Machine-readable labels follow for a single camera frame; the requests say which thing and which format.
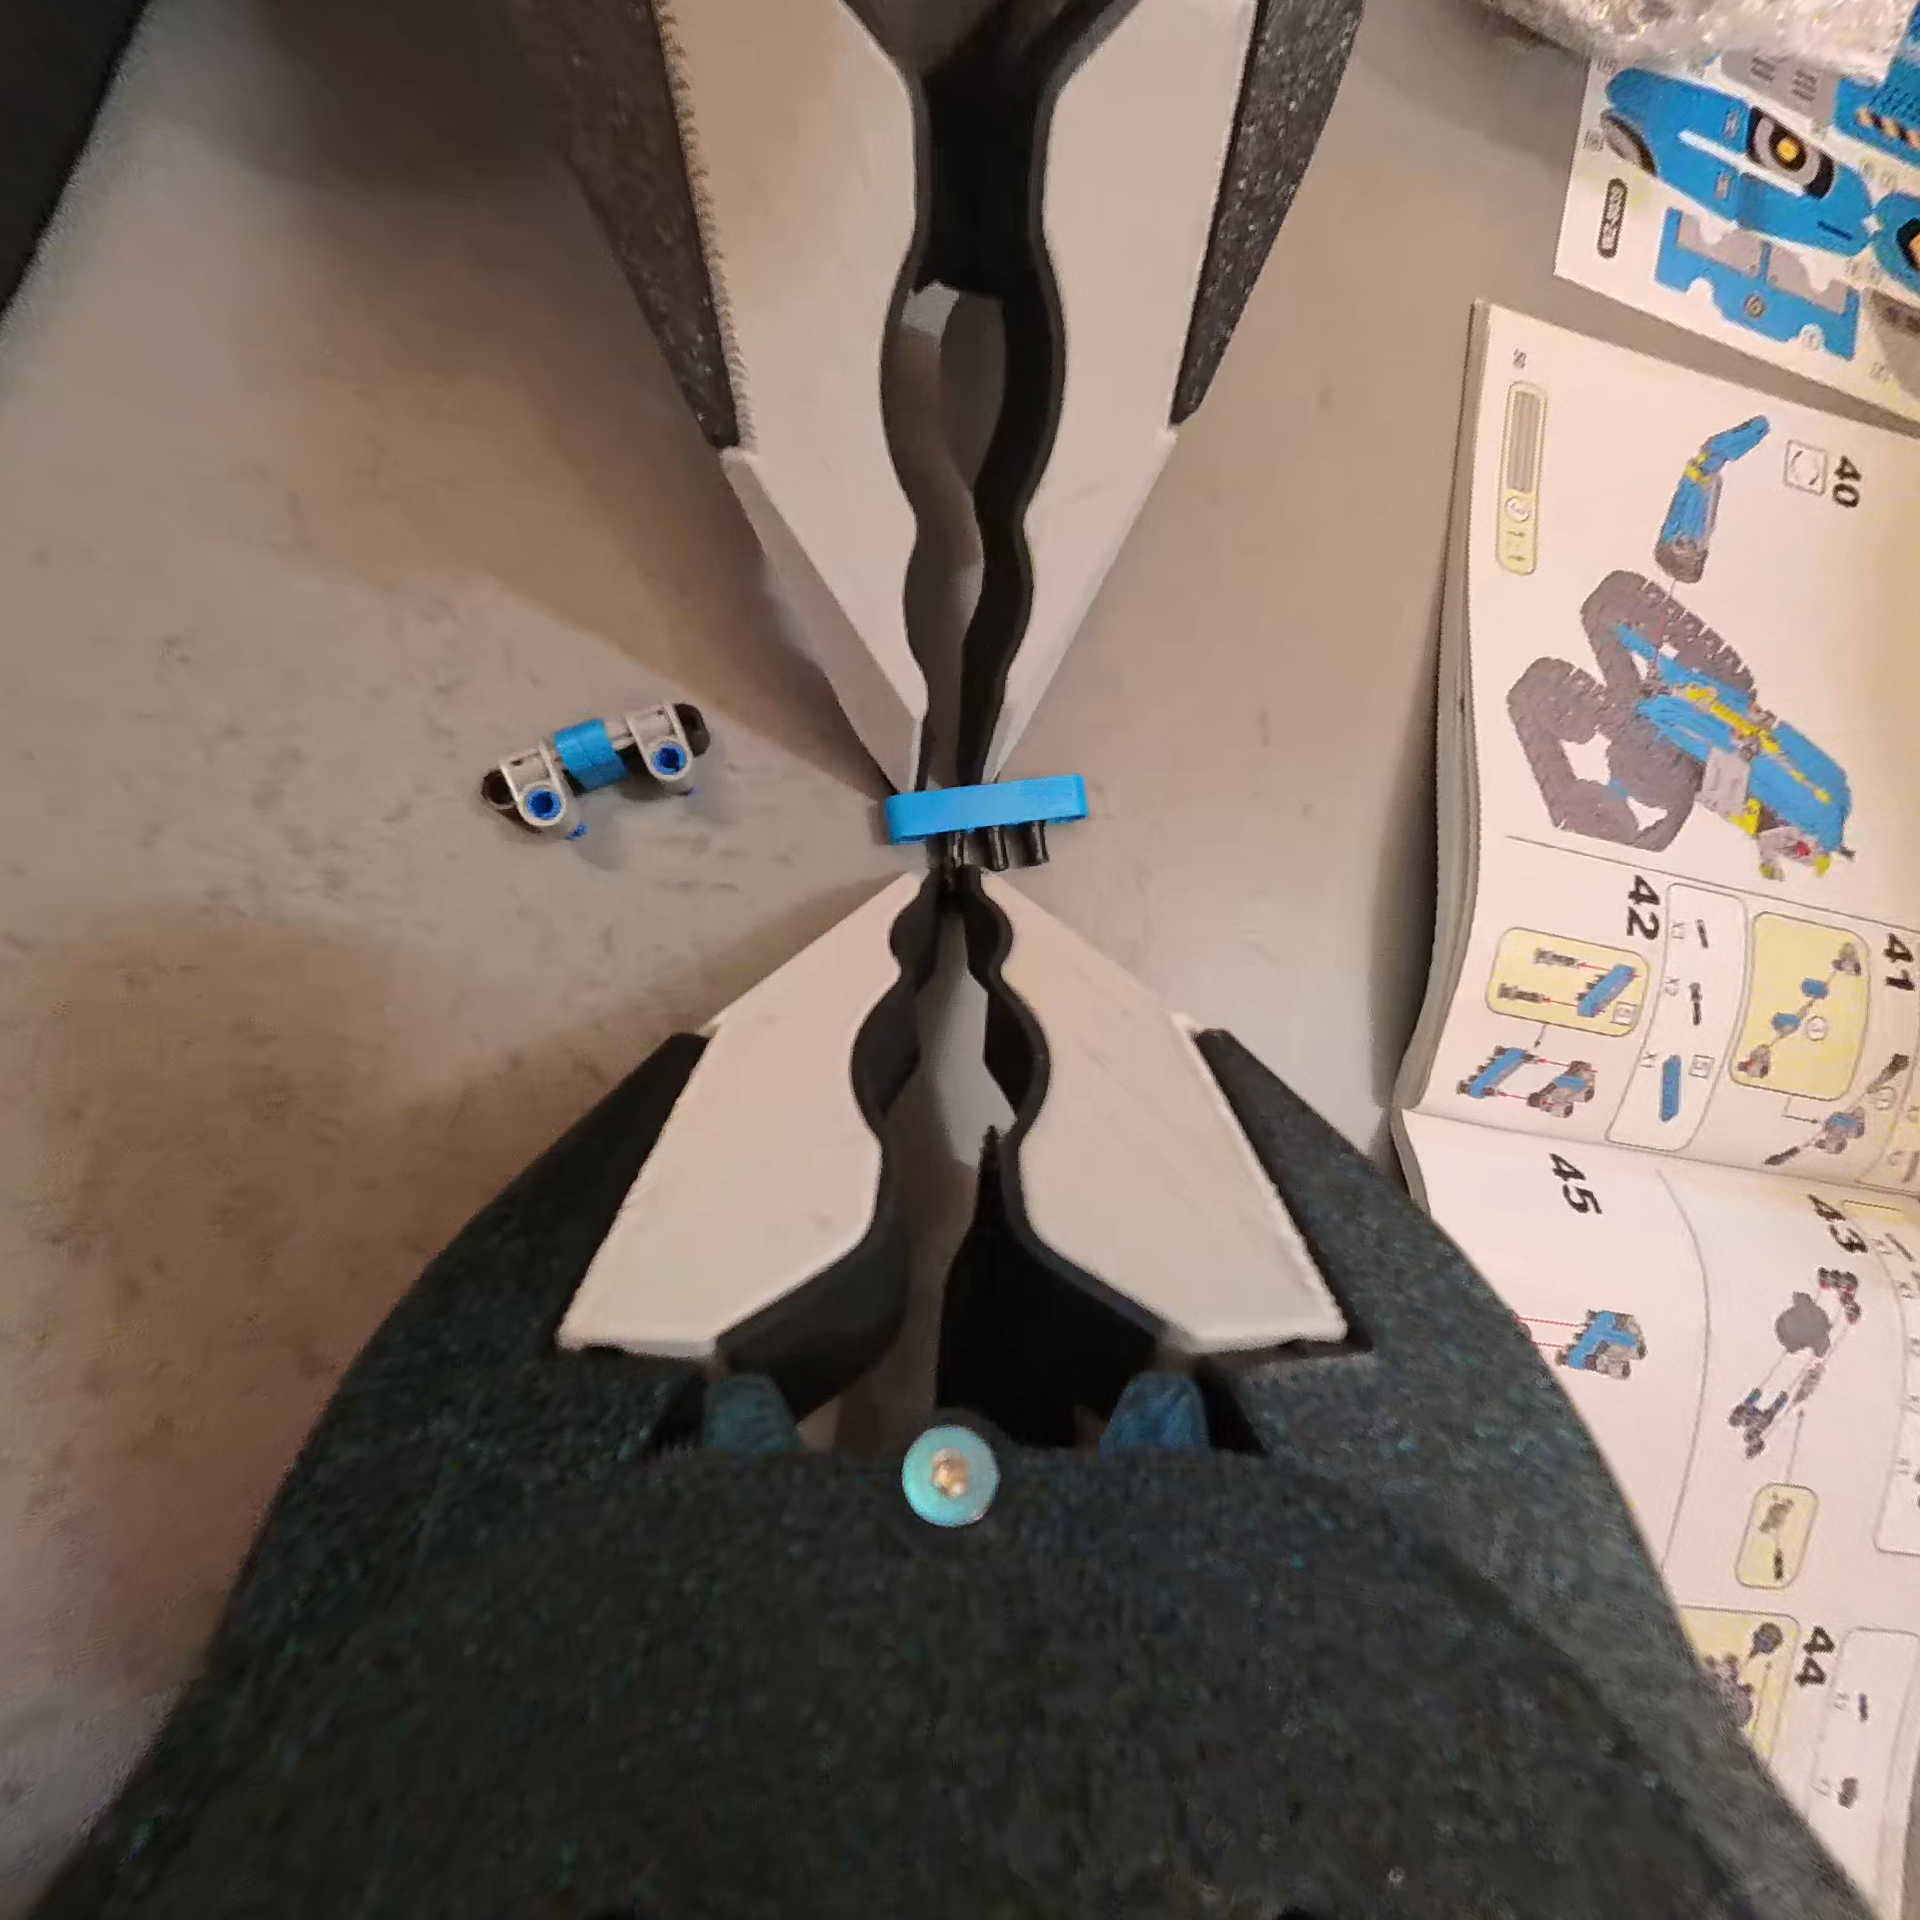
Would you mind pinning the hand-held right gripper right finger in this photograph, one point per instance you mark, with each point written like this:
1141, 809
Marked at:
1171, 1185

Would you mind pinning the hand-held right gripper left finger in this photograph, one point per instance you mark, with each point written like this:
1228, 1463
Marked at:
735, 1185

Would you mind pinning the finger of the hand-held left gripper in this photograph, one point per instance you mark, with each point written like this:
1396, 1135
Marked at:
811, 299
1141, 299

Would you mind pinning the light blue short beam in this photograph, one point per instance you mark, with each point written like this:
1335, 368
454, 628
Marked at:
984, 807

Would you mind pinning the grey blue brick assembly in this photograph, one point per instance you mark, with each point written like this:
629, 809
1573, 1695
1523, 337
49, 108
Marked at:
592, 763

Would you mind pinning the grey desk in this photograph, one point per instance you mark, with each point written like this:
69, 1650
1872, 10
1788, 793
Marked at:
300, 599

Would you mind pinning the instruction booklet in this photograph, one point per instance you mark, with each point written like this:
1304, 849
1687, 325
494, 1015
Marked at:
1651, 1049

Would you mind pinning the sticker sheet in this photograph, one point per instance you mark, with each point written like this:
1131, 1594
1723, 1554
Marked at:
1725, 195

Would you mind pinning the clear plastic bag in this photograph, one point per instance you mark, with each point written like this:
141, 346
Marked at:
1725, 19

